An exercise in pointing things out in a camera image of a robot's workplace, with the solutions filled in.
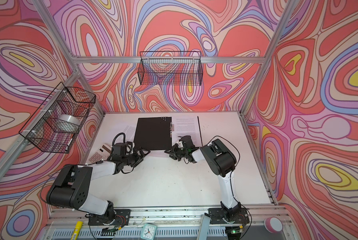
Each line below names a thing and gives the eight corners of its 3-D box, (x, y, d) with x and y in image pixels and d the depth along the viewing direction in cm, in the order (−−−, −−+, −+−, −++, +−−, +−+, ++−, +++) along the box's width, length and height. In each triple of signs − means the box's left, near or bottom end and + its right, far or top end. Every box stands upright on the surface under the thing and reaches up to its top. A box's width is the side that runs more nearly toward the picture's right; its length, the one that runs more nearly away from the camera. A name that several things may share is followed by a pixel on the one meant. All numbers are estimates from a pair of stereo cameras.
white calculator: (89, 161, 95) (86, 158, 92) (106, 145, 103) (104, 142, 100) (98, 167, 92) (95, 165, 89) (115, 151, 100) (113, 148, 97)
